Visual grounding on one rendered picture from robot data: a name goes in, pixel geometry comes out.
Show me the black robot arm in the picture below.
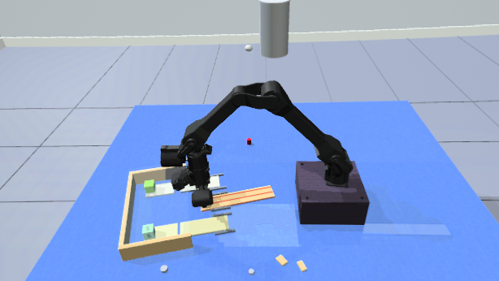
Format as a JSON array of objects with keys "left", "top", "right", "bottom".
[{"left": 160, "top": 80, "right": 354, "bottom": 191}]

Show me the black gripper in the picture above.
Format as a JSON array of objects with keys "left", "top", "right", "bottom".
[{"left": 189, "top": 161, "right": 214, "bottom": 208}]

